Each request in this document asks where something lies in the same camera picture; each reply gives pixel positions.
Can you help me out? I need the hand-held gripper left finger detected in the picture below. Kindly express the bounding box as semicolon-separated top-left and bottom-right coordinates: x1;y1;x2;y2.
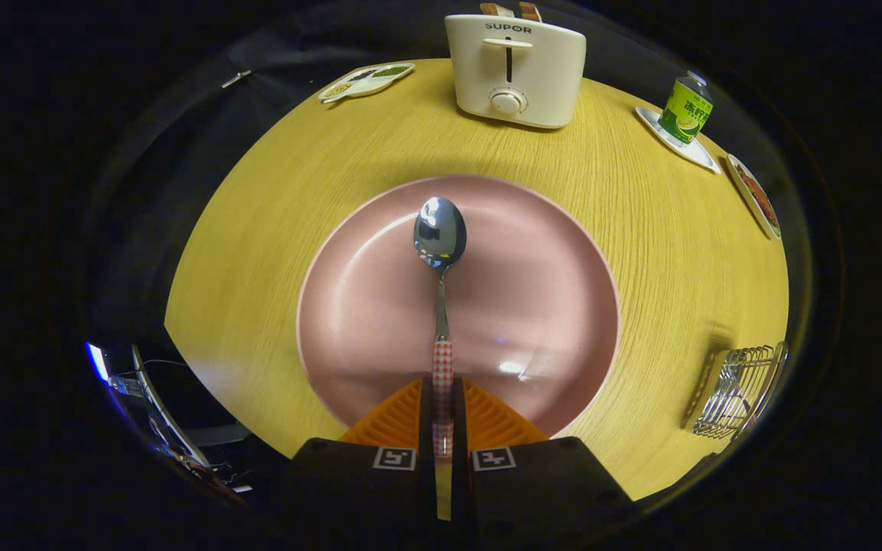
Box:
284;375;436;540

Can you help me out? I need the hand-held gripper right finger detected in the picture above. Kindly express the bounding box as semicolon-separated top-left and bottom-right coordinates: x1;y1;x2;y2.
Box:
452;375;633;540

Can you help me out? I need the spoon with checkered handle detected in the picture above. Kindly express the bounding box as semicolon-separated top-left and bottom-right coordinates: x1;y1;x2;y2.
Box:
413;197;468;460

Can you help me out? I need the metal wire rack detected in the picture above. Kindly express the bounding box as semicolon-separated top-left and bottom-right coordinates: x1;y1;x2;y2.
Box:
682;341;789;441

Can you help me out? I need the pink round plate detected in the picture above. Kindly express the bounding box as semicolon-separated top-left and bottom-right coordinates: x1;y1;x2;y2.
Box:
296;174;622;439

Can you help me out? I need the silver device with lit screen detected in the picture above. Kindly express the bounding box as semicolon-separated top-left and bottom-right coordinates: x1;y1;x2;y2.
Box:
85;341;216;471

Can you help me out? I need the white divided condiment tray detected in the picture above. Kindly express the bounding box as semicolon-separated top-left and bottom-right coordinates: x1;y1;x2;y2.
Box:
318;62;416;104

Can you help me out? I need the white square coaster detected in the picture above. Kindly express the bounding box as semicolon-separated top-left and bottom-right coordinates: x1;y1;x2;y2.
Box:
635;106;722;174

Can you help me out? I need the cream white toaster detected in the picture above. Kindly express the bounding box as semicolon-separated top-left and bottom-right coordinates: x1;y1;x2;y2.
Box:
444;14;587;129

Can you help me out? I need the round plate of food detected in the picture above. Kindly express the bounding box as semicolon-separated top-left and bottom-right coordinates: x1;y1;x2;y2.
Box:
726;153;782;240

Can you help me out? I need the brown meat slice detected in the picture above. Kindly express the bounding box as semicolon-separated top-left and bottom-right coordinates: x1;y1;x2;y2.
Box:
738;165;777;227

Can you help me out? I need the green label drink bottle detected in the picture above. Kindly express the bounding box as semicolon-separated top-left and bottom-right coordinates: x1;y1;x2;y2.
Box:
657;71;714;146

